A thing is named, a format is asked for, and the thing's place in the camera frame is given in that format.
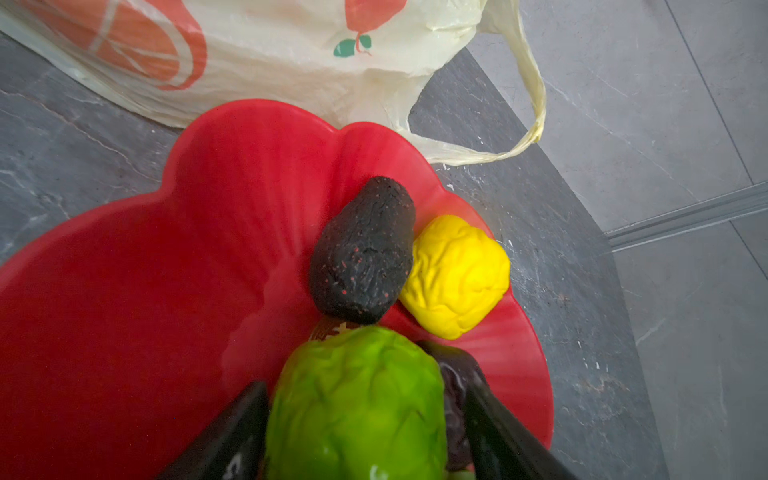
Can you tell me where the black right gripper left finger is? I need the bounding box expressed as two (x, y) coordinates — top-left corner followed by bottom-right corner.
(158, 381), (269, 479)

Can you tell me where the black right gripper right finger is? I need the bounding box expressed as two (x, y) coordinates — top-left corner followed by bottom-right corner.
(463, 384), (577, 480)

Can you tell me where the green fake custard apple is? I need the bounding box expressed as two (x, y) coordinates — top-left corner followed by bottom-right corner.
(263, 326), (447, 479)

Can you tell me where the red flower-shaped plate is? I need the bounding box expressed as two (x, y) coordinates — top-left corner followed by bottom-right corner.
(1, 100), (553, 479)

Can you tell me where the yellow fake lemon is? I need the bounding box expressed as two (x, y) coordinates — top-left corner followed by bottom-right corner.
(399, 215), (511, 340)

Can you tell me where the dark fake avocado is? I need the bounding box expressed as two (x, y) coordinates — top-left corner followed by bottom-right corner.
(309, 176), (416, 325)

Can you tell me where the cream printed plastic bag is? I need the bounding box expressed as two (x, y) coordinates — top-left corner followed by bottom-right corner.
(1, 1), (547, 166)

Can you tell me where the dark red fake date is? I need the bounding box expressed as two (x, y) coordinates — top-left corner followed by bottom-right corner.
(417, 340), (487, 472)

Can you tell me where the aluminium frame rail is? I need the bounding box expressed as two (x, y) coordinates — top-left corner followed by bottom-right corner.
(605, 182), (767, 253)

